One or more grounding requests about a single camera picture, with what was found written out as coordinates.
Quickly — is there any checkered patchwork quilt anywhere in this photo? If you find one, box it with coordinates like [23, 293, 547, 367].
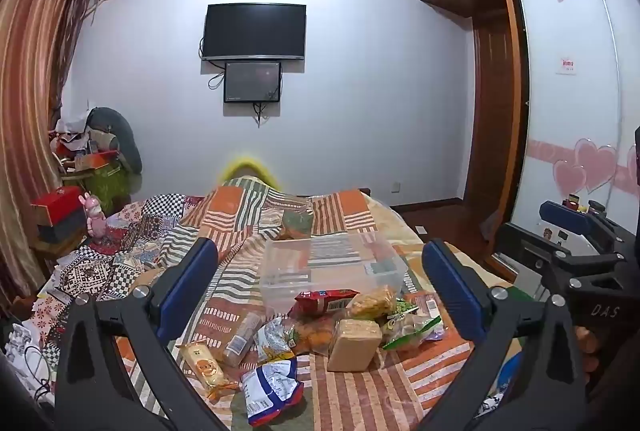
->
[30, 193, 211, 362]

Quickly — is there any yellow noodle snack packet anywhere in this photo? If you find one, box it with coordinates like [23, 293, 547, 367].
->
[345, 287, 399, 320]

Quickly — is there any yellow pillow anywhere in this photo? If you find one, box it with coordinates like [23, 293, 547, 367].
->
[222, 156, 281, 189]

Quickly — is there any black box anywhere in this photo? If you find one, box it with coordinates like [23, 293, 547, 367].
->
[37, 211, 89, 245]

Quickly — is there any striped brown curtain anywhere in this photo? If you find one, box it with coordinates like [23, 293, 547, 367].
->
[0, 0, 101, 307]

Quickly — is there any grey cushion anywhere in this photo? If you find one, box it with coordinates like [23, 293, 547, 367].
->
[85, 107, 144, 174]

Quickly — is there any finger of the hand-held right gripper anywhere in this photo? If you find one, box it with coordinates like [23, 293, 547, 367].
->
[494, 222, 573, 299]
[538, 200, 626, 258]

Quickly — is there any cluster of small bottles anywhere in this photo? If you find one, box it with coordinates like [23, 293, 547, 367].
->
[562, 193, 608, 218]

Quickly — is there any red snack packet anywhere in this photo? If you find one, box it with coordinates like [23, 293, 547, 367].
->
[292, 288, 362, 319]

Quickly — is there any blue and white snack bag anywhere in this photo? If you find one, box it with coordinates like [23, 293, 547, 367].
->
[240, 358, 306, 428]

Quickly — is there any small black wall monitor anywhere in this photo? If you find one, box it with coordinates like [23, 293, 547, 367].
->
[223, 61, 283, 104]

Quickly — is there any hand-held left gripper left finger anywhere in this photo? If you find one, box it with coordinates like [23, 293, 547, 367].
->
[52, 237, 226, 431]

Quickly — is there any bear face cookie packet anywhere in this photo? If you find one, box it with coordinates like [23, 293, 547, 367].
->
[177, 342, 240, 404]

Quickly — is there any pile of clothes and bags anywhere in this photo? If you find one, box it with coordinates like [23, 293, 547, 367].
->
[50, 111, 121, 176]

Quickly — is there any black wall television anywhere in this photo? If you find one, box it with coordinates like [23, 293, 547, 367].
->
[201, 3, 307, 62]

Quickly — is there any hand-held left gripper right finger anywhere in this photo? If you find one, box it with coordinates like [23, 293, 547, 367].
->
[421, 239, 589, 431]

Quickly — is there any pink bunny toy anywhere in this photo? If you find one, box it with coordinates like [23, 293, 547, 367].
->
[79, 192, 108, 240]

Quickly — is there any clear plastic storage container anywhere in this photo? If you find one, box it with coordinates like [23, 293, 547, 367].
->
[260, 231, 409, 318]

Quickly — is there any red box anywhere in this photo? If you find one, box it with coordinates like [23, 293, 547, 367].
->
[31, 187, 86, 228]

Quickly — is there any orange snack packet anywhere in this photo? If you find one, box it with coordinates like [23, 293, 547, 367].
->
[290, 316, 342, 357]

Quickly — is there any beige cracker block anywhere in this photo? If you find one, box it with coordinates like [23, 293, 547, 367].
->
[327, 318, 384, 373]

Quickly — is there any clear biscuit sleeve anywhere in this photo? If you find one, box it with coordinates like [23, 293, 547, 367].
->
[222, 311, 266, 367]

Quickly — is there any striped orange green blanket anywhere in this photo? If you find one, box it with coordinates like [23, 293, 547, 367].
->
[115, 176, 528, 431]

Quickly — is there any purple cloth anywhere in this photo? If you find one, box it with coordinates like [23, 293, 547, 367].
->
[480, 214, 502, 244]

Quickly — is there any green snack packet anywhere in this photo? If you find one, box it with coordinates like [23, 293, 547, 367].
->
[382, 298, 444, 352]

